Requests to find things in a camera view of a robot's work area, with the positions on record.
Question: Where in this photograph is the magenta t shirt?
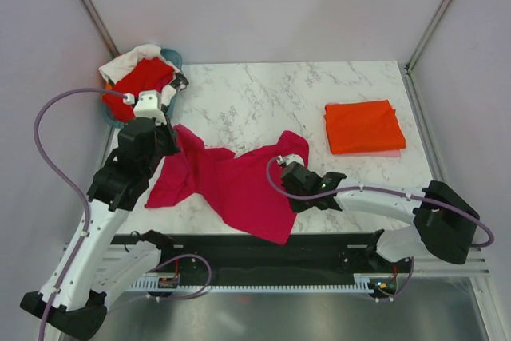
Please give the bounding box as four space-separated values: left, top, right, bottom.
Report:
145 125 309 245

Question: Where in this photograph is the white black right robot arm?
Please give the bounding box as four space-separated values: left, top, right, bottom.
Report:
276 155 480 272

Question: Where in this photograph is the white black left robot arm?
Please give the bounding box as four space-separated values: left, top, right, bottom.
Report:
20 117 180 340

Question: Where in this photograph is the red t shirt in basket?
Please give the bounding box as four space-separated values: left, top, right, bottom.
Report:
102 58 176 123

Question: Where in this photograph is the white black t shirt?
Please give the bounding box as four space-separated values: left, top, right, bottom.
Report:
99 44 189 105

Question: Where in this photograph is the teal laundry basket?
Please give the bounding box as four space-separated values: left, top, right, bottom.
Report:
101 47 185 130

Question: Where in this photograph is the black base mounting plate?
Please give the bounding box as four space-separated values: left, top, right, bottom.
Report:
111 232 416 287

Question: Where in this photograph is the folded orange t shirt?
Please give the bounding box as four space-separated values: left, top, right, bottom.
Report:
324 100 406 155

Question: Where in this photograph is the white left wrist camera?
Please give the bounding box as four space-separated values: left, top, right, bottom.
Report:
123 90 166 125

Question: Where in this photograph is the aluminium frame rail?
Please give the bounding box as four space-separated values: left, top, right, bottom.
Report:
59 243 491 277

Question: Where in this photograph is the left aluminium corner post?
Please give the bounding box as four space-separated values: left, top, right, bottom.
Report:
80 0 119 57

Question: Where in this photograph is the aluminium corner post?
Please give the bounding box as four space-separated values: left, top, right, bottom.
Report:
80 0 119 57
402 0 454 76

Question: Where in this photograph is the white slotted cable duct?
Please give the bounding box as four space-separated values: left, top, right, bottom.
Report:
126 274 396 294

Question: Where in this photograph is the right aluminium corner post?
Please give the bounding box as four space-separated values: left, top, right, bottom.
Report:
402 0 454 76

